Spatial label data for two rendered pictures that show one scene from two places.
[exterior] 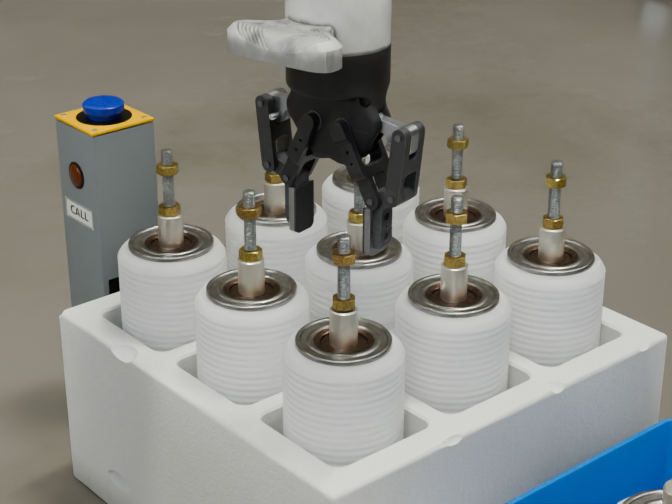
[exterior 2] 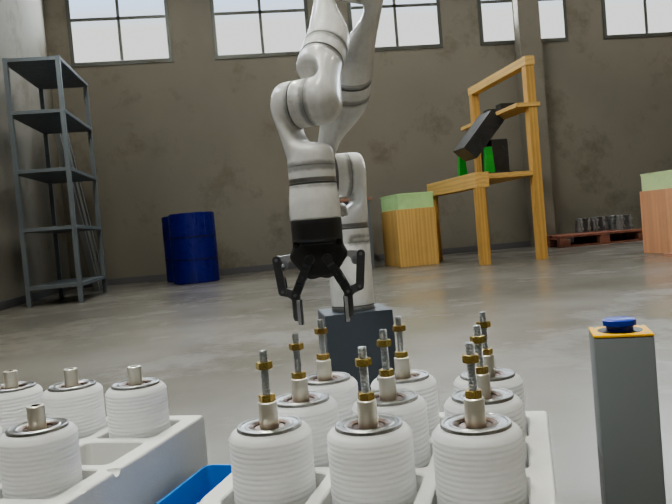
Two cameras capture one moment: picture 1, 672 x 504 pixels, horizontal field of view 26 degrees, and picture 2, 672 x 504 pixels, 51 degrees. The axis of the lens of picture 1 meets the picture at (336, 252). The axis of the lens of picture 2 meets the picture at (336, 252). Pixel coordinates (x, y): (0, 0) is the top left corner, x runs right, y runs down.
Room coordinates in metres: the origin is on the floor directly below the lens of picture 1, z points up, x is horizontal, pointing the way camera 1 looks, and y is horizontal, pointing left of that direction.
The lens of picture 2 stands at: (1.86, -0.56, 0.47)
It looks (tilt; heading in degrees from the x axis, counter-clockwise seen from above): 2 degrees down; 146
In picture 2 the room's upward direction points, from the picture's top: 5 degrees counter-clockwise
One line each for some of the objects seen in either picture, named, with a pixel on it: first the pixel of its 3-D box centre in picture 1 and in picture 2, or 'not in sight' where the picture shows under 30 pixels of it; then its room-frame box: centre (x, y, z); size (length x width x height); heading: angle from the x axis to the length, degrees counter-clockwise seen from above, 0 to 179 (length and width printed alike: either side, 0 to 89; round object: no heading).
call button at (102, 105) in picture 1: (103, 110); (619, 325); (1.33, 0.22, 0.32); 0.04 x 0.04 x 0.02
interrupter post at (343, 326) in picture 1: (343, 326); (324, 370); (0.99, -0.01, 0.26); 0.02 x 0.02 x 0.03
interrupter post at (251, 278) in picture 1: (251, 276); (402, 368); (1.08, 0.07, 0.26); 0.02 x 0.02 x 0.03
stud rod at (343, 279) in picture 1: (343, 281); (322, 344); (0.99, -0.01, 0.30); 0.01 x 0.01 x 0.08
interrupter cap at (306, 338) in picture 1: (343, 341); (325, 379); (0.99, -0.01, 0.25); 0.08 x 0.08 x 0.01
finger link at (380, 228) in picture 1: (390, 216); (290, 303); (0.97, -0.04, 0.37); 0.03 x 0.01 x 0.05; 53
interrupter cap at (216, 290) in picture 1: (251, 290); (402, 377); (1.08, 0.07, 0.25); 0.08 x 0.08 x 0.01
